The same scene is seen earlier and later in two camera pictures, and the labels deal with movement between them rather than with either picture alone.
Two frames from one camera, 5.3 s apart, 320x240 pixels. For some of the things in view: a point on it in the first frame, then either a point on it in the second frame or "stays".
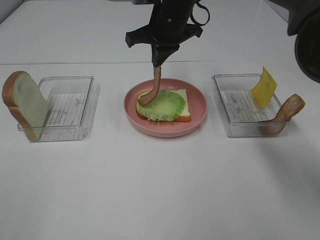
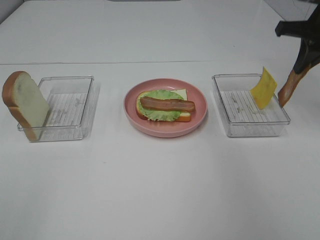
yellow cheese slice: [264, 90] stays
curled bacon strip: [149, 98] -> [167, 104]
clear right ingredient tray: [242, 117] stays
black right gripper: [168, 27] -> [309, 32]
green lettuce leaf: [166, 105] stays
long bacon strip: [292, 105] -> [293, 79]
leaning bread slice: [23, 97] stays
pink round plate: [197, 104] stays
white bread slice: [185, 115] stays
